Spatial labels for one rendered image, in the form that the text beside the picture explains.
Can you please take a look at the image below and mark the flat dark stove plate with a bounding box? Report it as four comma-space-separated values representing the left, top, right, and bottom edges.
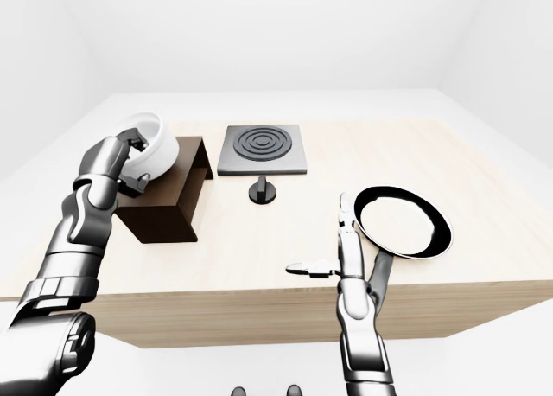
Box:
217, 124, 309, 176

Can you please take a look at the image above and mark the silver robot right hand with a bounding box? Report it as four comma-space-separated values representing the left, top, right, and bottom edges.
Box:
285, 191, 366, 281

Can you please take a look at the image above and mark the dark brown wooden cabinet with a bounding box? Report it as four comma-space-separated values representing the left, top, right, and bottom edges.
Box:
112, 136, 214, 245

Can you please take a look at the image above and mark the round black stove knob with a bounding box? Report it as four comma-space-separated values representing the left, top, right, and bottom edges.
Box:
248, 176, 278, 205

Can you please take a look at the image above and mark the black frying pan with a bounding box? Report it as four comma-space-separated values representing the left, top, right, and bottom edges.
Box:
353, 185, 454, 310

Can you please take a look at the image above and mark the white bowl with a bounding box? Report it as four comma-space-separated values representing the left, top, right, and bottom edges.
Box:
112, 112, 180, 182

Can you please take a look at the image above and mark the silver robot left hand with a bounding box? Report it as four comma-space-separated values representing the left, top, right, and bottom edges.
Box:
73, 126, 151, 199

